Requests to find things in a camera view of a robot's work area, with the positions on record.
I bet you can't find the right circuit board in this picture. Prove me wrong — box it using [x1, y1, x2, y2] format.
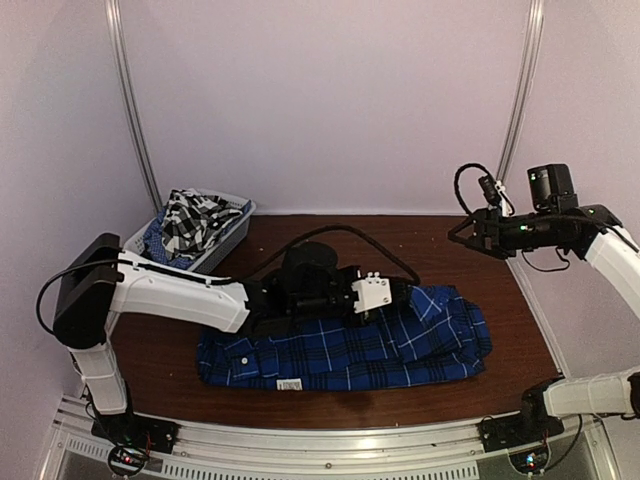
[509, 447, 550, 475]

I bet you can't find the circuit board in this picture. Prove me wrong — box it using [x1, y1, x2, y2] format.
[107, 445, 149, 477]
[509, 447, 550, 475]

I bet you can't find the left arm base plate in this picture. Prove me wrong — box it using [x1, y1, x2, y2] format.
[91, 414, 179, 454]

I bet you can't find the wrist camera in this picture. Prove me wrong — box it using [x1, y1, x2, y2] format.
[351, 272, 413, 314]
[478, 174, 515, 217]

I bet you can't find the left aluminium frame post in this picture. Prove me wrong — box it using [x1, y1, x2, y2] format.
[104, 0, 163, 213]

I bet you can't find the front aluminium rail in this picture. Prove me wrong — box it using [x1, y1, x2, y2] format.
[49, 394, 614, 480]

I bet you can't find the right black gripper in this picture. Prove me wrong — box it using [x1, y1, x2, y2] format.
[449, 208, 557, 259]

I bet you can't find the aluminium frame post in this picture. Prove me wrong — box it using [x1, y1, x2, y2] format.
[104, 0, 163, 213]
[496, 0, 545, 183]

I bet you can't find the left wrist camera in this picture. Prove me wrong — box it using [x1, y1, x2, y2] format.
[351, 272, 413, 314]

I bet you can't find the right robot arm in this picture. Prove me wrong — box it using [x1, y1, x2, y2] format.
[448, 164, 639, 442]

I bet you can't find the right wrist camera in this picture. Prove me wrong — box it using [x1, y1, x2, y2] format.
[478, 174, 515, 217]

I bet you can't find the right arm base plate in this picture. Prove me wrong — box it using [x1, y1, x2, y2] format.
[477, 413, 564, 453]

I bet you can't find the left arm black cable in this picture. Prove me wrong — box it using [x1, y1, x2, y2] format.
[35, 225, 421, 336]

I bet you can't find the right aluminium frame post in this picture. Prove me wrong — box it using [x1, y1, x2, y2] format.
[496, 0, 545, 183]

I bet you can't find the blue plaid long sleeve shirt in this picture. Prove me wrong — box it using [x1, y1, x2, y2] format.
[196, 286, 492, 392]

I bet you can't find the left circuit board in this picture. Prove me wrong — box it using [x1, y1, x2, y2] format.
[107, 445, 149, 477]

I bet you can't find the grey plastic laundry basket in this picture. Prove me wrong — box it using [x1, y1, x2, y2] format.
[124, 189, 256, 273]

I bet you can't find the black white checked shirt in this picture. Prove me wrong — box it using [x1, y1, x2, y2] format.
[161, 188, 244, 261]

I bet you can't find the blue patterned shirt in basket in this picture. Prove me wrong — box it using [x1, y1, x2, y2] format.
[142, 208, 195, 270]

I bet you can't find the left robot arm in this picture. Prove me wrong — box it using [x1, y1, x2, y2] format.
[52, 233, 392, 444]

